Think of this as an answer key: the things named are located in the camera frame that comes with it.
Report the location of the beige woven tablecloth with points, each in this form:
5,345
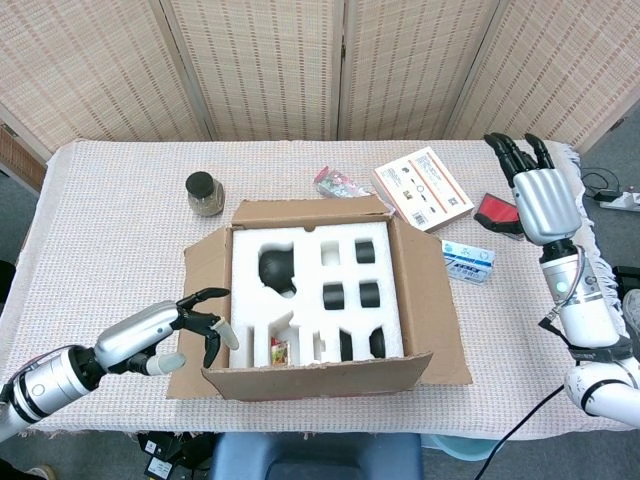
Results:
125,250

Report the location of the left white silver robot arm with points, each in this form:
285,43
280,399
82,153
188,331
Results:
45,385

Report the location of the woven folding screen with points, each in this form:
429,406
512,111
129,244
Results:
250,65

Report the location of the beige shoe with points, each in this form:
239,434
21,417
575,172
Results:
41,472

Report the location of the brown wooden cabinet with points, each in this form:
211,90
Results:
20,160

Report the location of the colourful snack packet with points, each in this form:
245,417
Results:
340,185

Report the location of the glass jar with black lid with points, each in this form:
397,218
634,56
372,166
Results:
204,192

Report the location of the red cardboard shipping box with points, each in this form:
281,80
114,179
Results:
425,300

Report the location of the black electronics unit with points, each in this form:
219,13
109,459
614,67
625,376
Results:
170,457

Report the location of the black ceramic teapot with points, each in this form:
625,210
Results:
275,267

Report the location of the white foam insert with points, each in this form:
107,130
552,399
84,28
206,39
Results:
310,300

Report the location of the white shoe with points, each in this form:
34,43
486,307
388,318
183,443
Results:
632,310

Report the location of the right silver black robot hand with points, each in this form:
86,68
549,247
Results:
547,205

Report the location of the blue white toothpaste box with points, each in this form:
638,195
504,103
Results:
470,262

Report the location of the red stamp ink pad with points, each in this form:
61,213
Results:
500,207

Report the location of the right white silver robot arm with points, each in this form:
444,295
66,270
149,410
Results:
585,320

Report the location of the black ceramic tea cup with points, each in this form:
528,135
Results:
347,345
370,295
334,296
365,252
378,342

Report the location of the light blue plastic bucket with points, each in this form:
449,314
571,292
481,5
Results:
465,447

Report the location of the blue padded seat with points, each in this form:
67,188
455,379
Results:
315,455

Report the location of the white orange product box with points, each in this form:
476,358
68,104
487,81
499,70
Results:
425,187

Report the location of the small red green tea packet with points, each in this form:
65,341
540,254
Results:
280,352

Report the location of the white power strip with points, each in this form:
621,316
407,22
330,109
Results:
622,200

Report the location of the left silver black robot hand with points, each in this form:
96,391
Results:
135,335

